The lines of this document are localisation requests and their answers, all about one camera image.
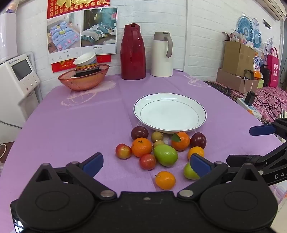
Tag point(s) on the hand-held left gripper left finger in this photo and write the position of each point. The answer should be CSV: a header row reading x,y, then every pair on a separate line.
x,y
93,164

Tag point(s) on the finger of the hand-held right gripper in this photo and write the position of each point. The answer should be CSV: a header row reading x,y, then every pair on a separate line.
x,y
244,159
261,130

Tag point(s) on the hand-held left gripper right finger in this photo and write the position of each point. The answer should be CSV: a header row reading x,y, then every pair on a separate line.
x,y
199,166

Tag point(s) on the green apple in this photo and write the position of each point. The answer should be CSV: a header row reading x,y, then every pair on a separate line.
x,y
189,172

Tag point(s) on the small orange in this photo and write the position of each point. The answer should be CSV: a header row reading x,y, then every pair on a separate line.
x,y
165,180
196,151

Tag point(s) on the dark purple passion fruit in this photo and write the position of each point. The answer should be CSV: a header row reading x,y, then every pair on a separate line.
x,y
139,132
198,140

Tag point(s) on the orange with green leaf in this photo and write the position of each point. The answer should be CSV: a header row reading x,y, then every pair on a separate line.
x,y
181,143

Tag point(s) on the small red yellow apple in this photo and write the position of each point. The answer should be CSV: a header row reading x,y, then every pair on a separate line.
x,y
123,151

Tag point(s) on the green mango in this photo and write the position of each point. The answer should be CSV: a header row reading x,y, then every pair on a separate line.
x,y
165,155

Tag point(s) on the tan longan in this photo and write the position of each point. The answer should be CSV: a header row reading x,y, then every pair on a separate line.
x,y
158,143
157,136

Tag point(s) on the large orange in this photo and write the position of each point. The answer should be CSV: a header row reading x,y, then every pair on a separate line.
x,y
141,147

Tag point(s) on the white plate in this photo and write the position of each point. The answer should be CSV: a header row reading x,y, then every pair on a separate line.
x,y
168,112

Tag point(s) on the white power strip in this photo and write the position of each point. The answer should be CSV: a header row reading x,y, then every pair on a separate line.
x,y
251,109

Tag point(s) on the black charger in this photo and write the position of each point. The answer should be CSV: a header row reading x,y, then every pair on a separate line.
x,y
249,98

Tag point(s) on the pink floral bed cover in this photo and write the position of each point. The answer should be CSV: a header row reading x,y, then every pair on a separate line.
x,y
278,96

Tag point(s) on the leopard print blanket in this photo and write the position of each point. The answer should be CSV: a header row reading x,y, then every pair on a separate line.
x,y
222,89

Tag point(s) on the flat cardboard box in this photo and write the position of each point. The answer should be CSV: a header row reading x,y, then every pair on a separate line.
x,y
228,81

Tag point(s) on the pink gift bag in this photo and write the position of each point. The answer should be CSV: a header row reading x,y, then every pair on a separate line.
x,y
273,71

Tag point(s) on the tall cardboard box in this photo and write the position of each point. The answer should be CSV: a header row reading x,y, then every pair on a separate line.
x,y
237,57

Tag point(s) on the orange glass bowl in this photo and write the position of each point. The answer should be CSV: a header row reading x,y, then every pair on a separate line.
x,y
83,83

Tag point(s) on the black bowl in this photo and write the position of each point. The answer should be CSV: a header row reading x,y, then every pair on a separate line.
x,y
88,73

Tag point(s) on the blue paper fan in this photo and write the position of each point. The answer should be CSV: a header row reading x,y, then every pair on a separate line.
x,y
244,25
257,38

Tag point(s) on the patterned bowl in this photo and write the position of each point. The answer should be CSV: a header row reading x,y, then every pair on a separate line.
x,y
87,67

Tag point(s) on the white bowl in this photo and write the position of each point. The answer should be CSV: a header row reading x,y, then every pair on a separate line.
x,y
86,58

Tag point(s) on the white machine with screen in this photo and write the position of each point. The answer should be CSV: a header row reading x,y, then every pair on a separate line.
x,y
15,89

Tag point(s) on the white thermos jug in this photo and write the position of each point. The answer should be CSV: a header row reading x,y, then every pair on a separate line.
x,y
160,58

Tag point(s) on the red thermos jug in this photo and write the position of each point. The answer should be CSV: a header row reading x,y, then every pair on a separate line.
x,y
133,53

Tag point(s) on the white air conditioner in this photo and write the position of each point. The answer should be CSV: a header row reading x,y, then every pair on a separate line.
x,y
272,9

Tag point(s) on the bedding picture poster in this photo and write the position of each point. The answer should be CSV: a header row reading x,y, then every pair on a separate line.
x,y
67,31

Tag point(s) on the white water purifier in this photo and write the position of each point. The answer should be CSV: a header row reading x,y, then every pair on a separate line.
x,y
6,35

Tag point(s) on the white wall pipe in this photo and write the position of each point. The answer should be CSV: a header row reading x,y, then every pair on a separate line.
x,y
185,33

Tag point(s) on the red wall calendar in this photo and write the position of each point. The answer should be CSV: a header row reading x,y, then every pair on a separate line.
x,y
56,9

